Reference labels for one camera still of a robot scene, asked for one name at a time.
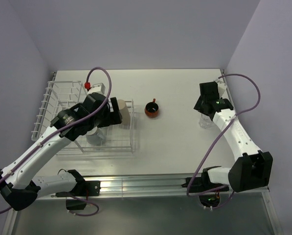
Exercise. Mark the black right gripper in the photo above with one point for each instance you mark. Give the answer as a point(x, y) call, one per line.
point(198, 105)

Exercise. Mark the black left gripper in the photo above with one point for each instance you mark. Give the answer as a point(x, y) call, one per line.
point(112, 117)

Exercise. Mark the beige cup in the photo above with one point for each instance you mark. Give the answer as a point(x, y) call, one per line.
point(126, 118)

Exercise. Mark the grey footed mug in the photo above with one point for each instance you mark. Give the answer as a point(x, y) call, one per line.
point(95, 137)

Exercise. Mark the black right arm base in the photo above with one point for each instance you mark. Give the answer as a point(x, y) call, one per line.
point(199, 183)

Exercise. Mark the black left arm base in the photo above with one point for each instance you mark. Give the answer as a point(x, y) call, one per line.
point(80, 194)

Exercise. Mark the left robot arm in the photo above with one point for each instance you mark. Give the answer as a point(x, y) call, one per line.
point(65, 128)

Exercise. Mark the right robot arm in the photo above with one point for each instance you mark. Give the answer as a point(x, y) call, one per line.
point(252, 166)

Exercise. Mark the orange black mug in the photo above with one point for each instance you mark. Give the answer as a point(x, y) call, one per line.
point(151, 109)

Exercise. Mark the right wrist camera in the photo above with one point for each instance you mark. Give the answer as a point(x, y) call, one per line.
point(221, 86)

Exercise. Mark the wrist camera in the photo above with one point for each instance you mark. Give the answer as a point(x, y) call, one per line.
point(221, 86)
point(95, 88)

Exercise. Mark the white wire dish rack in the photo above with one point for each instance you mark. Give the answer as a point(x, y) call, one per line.
point(61, 95)

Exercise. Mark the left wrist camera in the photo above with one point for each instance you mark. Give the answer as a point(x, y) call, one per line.
point(95, 88)

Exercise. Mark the aluminium mounting rail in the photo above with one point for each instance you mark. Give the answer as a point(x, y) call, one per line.
point(110, 186)

